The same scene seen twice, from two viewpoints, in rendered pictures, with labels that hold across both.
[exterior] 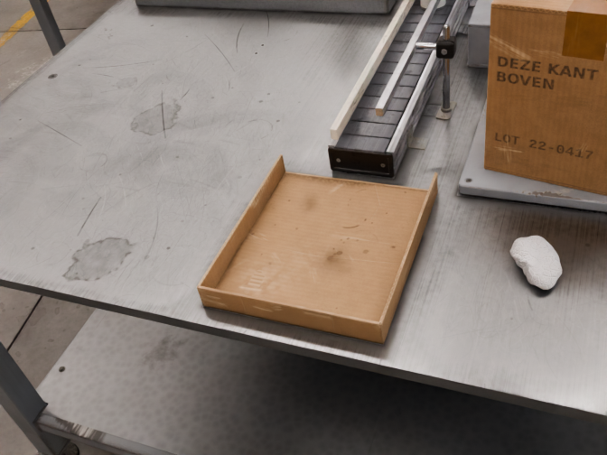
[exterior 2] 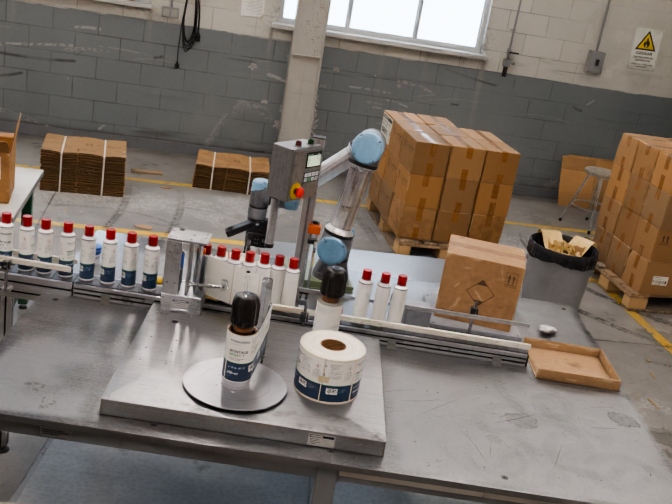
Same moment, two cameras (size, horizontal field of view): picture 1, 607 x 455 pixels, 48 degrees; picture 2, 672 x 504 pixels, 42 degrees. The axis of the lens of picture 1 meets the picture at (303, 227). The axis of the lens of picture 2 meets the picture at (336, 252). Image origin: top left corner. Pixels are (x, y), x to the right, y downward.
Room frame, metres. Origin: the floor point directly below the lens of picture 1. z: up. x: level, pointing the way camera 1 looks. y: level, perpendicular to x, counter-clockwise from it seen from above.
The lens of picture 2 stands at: (3.00, 2.00, 2.16)
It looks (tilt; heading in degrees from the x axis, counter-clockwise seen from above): 20 degrees down; 239
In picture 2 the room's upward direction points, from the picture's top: 10 degrees clockwise
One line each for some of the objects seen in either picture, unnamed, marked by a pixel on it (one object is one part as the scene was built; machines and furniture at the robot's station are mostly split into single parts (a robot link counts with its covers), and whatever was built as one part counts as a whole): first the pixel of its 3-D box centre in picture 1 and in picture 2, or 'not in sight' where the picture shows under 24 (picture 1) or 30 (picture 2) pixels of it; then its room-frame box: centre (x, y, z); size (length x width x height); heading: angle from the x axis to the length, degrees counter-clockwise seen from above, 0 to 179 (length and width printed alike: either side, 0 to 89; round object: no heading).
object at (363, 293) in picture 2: not in sight; (363, 295); (1.41, -0.41, 0.98); 0.05 x 0.05 x 0.20
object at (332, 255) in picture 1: (324, 236); (570, 362); (0.71, -0.03, 0.85); 0.30 x 0.26 x 0.04; 151
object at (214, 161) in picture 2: not in sight; (231, 172); (0.09, -4.84, 0.11); 0.65 x 0.54 x 0.22; 158
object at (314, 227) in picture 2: not in sight; (308, 266); (1.57, -0.55, 1.05); 0.10 x 0.04 x 0.33; 61
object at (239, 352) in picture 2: not in sight; (241, 339); (2.03, -0.06, 1.04); 0.09 x 0.09 x 0.29
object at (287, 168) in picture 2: not in sight; (295, 170); (1.64, -0.63, 1.38); 0.17 x 0.10 x 0.19; 26
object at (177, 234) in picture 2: not in sight; (190, 236); (2.01, -0.62, 1.14); 0.14 x 0.11 x 0.01; 151
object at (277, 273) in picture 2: not in sight; (276, 282); (1.69, -0.56, 0.98); 0.05 x 0.05 x 0.20
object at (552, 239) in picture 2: not in sight; (565, 260); (-0.95, -1.77, 0.50); 0.42 x 0.41 x 0.28; 160
